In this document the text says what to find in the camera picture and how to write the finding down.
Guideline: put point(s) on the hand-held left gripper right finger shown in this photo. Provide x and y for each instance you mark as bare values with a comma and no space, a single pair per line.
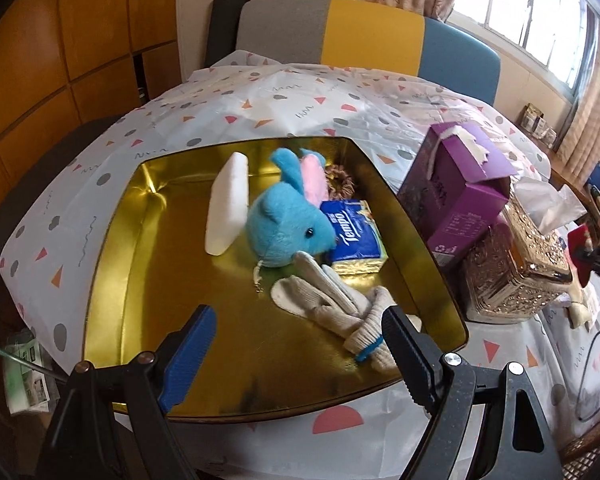
410,355

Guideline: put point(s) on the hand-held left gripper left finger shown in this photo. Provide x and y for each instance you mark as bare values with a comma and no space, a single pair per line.
190,355

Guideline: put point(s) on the white work gloves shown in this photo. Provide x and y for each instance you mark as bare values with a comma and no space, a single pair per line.
330,305

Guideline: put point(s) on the gold tin tray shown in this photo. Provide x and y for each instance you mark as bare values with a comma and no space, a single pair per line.
190,260

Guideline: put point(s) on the blue tissue pack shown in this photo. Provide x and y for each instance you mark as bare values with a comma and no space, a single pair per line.
355,240

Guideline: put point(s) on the white sponge block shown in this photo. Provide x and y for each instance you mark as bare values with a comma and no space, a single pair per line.
227,205

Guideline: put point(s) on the blue plush toy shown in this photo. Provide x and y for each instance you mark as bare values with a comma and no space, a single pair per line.
285,230

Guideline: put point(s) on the brown striped scrunchie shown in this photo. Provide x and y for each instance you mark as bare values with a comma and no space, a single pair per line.
342,185

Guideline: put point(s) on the beige sock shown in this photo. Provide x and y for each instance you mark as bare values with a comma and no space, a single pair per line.
580,310

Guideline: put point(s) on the blue folding chair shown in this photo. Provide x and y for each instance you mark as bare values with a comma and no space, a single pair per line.
597,177

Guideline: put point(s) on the wooden desk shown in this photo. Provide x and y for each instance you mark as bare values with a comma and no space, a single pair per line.
562,172

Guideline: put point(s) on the gold ornate tissue box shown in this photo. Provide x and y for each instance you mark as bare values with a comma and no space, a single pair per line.
505,270

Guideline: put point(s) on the wicker chair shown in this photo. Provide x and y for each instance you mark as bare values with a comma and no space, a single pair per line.
585,460

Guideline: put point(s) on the purple tissue box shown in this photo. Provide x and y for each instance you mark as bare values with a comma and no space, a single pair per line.
460,210

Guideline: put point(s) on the clear organizer with bottles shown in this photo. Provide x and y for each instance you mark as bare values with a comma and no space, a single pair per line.
537,122

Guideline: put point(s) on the stack of papers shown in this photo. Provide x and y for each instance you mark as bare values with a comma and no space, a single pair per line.
25,380

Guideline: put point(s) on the thin metal rod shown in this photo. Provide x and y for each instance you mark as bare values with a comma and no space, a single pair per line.
20,359

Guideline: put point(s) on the barred window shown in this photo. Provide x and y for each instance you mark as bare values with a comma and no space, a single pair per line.
530,15

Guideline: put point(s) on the printed plastic tablecloth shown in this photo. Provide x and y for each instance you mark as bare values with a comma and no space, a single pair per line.
305,105

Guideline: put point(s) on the wooden wardrobe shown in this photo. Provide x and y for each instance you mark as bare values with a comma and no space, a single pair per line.
55,60

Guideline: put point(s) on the grey yellow blue chair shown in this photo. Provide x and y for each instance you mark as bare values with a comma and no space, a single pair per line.
370,30

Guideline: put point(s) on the black rolled mat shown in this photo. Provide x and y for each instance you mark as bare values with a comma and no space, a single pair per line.
225,25

